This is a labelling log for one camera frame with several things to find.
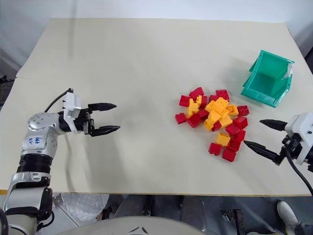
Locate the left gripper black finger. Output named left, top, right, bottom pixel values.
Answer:
left=88, top=102, right=117, bottom=114
left=89, top=125, right=121, bottom=137

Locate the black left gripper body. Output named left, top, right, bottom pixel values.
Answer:
left=72, top=108, right=95, bottom=135

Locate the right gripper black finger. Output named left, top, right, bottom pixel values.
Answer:
left=243, top=141, right=282, bottom=166
left=259, top=118, right=289, bottom=132

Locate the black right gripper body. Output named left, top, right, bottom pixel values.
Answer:
left=278, top=133, right=304, bottom=162

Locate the green plastic bin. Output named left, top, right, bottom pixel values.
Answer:
left=240, top=49, right=296, bottom=108

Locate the white shoe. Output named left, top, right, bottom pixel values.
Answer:
left=276, top=200, right=299, bottom=230

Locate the clear plastic bag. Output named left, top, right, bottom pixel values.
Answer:
left=52, top=193, right=110, bottom=227

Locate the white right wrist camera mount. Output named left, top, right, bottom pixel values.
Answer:
left=284, top=112, right=313, bottom=166

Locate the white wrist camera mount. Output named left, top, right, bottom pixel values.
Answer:
left=62, top=91, right=83, bottom=134
left=284, top=112, right=313, bottom=166

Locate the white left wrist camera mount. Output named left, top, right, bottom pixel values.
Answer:
left=62, top=91, right=83, bottom=134

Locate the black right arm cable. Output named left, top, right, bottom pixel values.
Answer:
left=285, top=146, right=313, bottom=197

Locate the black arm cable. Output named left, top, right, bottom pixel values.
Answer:
left=285, top=146, right=313, bottom=197
left=45, top=87, right=74, bottom=113

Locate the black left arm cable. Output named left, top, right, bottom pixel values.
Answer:
left=45, top=87, right=74, bottom=113

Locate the black metal bracket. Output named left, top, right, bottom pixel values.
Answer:
left=219, top=208, right=246, bottom=235

